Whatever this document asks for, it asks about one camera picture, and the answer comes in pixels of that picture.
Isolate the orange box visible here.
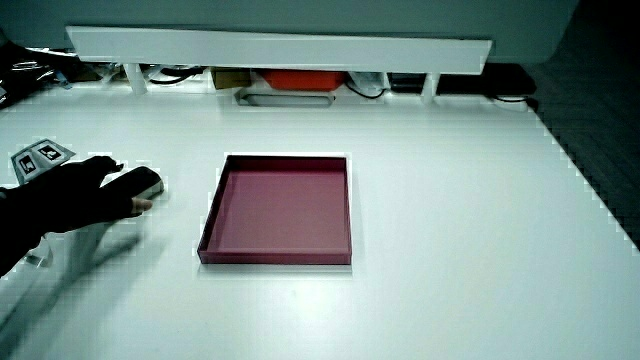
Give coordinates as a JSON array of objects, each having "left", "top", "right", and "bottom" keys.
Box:
[{"left": 259, "top": 69, "right": 348, "bottom": 93}]

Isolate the black and white eraser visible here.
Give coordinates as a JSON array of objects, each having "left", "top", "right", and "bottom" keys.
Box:
[{"left": 101, "top": 166, "right": 166, "bottom": 202}]

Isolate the brown cardboard box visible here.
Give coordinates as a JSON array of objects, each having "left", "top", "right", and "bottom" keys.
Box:
[{"left": 210, "top": 68, "right": 253, "bottom": 91}]

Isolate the person's right forearm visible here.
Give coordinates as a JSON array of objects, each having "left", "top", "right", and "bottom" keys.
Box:
[{"left": 0, "top": 186, "right": 49, "bottom": 277}]

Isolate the person's right hand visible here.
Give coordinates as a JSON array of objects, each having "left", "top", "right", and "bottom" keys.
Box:
[{"left": 3, "top": 138, "right": 154, "bottom": 235}]

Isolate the black bag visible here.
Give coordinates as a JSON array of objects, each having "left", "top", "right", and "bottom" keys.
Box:
[{"left": 0, "top": 40, "right": 81, "bottom": 109}]

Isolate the long white shelf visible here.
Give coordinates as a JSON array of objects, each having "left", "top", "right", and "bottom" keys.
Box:
[{"left": 65, "top": 25, "right": 494, "bottom": 106}]

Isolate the black cable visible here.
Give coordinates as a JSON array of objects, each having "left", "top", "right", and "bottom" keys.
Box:
[
  {"left": 148, "top": 69, "right": 204, "bottom": 86},
  {"left": 491, "top": 94, "right": 540, "bottom": 111},
  {"left": 343, "top": 80, "right": 387, "bottom": 100}
]

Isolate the dark red square tray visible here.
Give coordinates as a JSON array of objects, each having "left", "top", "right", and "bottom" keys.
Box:
[{"left": 196, "top": 154, "right": 353, "bottom": 266}]

